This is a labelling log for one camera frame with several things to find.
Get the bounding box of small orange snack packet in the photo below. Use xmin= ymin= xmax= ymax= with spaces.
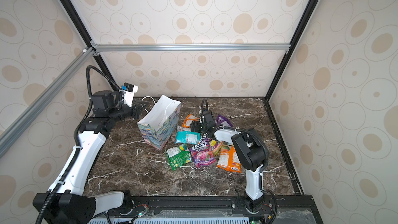
xmin=182 ymin=114 xmax=200 ymax=128

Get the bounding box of purple snack packet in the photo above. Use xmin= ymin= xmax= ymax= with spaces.
xmin=215 ymin=114 xmax=233 ymax=127

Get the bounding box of white patterned paper bag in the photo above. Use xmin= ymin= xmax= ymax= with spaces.
xmin=137 ymin=95 xmax=181 ymax=150

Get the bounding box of green snack packet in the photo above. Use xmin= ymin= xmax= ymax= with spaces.
xmin=165 ymin=144 xmax=192 ymax=171

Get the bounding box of orange Fox's snack packet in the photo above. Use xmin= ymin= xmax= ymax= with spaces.
xmin=217 ymin=145 xmax=241 ymax=173

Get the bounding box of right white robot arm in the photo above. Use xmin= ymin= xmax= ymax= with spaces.
xmin=200 ymin=110 xmax=269 ymax=213

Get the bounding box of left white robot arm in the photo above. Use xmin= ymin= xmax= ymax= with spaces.
xmin=33 ymin=84 xmax=147 ymax=224

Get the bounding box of teal snack packet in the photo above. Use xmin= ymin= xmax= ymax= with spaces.
xmin=175 ymin=126 xmax=201 ymax=145

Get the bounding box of pink Fox's candy packet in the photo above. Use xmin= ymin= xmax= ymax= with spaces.
xmin=189 ymin=138 xmax=223 ymax=168

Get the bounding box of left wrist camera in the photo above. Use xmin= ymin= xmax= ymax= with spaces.
xmin=121 ymin=83 xmax=138 ymax=107

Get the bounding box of left black corrugated cable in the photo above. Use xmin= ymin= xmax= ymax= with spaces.
xmin=35 ymin=65 xmax=122 ymax=224

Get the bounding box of back aluminium rail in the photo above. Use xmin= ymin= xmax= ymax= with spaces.
xmin=94 ymin=43 xmax=290 ymax=52

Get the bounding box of aluminium rail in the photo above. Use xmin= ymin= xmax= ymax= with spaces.
xmin=1 ymin=47 xmax=93 ymax=157
xmin=94 ymin=43 xmax=290 ymax=52

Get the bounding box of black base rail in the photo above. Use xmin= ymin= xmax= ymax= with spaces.
xmin=83 ymin=194 xmax=324 ymax=224

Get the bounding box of left aluminium rail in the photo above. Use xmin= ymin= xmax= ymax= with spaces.
xmin=1 ymin=47 xmax=93 ymax=157

